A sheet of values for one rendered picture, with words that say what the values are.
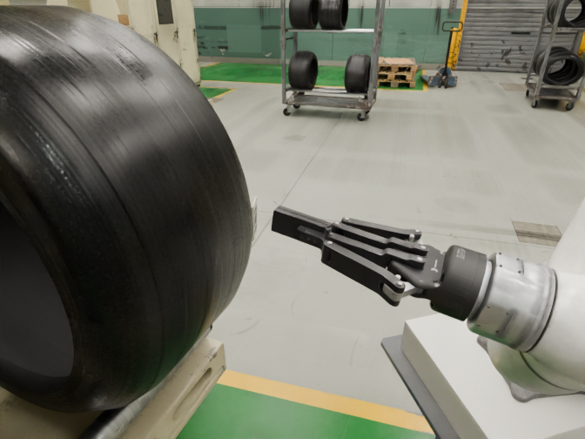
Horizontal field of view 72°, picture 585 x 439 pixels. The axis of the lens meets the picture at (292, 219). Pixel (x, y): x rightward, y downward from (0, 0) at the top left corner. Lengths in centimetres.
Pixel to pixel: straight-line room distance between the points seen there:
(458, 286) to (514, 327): 6
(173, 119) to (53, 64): 13
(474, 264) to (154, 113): 38
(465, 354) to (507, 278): 65
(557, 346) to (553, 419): 59
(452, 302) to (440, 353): 63
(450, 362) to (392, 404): 88
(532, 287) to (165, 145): 40
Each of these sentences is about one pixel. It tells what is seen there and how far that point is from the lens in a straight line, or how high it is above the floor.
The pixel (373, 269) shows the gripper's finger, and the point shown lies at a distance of 42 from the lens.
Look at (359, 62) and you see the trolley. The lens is 591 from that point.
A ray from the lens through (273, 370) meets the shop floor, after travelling 196.
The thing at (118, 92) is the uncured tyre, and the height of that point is 139.
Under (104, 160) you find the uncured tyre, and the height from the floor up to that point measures 134.
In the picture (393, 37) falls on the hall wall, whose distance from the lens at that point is 1151.
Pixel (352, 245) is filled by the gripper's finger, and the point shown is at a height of 124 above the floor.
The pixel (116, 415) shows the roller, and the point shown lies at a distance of 73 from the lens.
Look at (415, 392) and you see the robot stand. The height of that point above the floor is 65.
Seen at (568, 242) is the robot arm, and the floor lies 119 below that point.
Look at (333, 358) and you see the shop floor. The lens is 202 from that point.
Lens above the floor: 147
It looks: 28 degrees down
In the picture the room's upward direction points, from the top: straight up
